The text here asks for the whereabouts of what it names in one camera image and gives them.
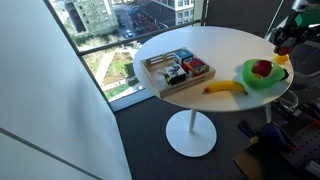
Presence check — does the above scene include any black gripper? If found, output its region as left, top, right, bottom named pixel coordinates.
left=273, top=15, right=313, bottom=53

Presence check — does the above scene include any green plastic bowl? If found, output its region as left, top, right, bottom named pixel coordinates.
left=242, top=58, right=287, bottom=90

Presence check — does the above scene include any yellow plastic lemon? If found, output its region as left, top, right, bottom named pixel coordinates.
left=273, top=53, right=290, bottom=65

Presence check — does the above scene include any grey office chair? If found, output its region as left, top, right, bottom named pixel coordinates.
left=266, top=27, right=320, bottom=113

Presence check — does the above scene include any red plastic apple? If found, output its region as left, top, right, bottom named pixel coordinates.
left=251, top=59, right=274, bottom=78

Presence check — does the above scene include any yellow plastic banana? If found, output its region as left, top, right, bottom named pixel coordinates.
left=202, top=80, right=249, bottom=96

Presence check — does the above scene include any multicoloured picture cube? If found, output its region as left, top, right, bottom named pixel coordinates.
left=182, top=57, right=210, bottom=78

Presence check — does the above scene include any blue clamp with yellow trigger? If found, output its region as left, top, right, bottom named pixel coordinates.
left=237, top=119, right=298, bottom=154

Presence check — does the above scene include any blue picture cube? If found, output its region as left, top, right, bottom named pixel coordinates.
left=173, top=48, right=195, bottom=66

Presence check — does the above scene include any black perforated board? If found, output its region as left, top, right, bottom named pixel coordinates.
left=283, top=122, right=320, bottom=178

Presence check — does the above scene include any black and white picture cube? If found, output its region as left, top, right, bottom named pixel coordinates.
left=163, top=64, right=187, bottom=87

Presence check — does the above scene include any brown wooden board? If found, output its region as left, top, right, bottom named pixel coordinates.
left=233, top=143, right=301, bottom=180

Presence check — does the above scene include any wooden slatted tray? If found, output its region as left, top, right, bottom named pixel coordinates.
left=139, top=47, right=217, bottom=99

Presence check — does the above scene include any white table pedestal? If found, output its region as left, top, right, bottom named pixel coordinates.
left=165, top=108, right=218, bottom=158

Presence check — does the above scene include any dark window rail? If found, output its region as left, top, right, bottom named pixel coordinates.
left=77, top=19, right=202, bottom=56

